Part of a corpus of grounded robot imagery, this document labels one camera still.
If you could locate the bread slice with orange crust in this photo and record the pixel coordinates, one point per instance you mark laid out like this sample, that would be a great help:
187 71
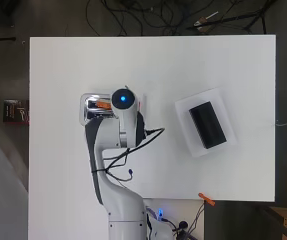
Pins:
103 104

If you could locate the white seven-joint robot arm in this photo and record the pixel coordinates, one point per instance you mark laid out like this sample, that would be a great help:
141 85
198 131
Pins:
123 200

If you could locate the white flat box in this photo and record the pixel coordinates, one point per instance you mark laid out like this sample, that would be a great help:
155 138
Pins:
186 133

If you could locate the black slotted block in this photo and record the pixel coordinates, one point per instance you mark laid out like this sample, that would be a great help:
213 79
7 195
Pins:
208 125

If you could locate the orange clamp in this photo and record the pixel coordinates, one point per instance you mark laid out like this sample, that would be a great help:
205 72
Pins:
206 199

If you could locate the black box with red print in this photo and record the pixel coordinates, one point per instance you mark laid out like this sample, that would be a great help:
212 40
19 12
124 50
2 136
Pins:
15 111

